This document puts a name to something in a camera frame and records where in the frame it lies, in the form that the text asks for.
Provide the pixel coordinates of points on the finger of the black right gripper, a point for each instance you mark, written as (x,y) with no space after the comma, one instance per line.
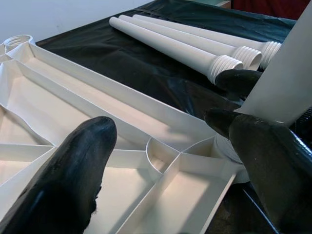
(236,81)
(219,120)

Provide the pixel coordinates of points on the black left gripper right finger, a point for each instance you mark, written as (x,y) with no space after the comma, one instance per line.
(273,175)

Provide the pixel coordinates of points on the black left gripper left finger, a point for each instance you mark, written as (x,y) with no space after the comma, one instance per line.
(61,182)

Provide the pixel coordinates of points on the white plastic table leg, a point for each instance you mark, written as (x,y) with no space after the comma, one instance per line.
(195,42)
(219,37)
(280,73)
(170,48)

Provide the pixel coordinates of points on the white plastic table top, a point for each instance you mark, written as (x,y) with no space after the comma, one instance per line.
(73,102)

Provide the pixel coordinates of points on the black plastic table cover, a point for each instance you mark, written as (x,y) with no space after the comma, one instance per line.
(146,73)

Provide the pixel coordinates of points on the red hanging cloth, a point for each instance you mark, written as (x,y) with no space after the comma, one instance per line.
(268,9)

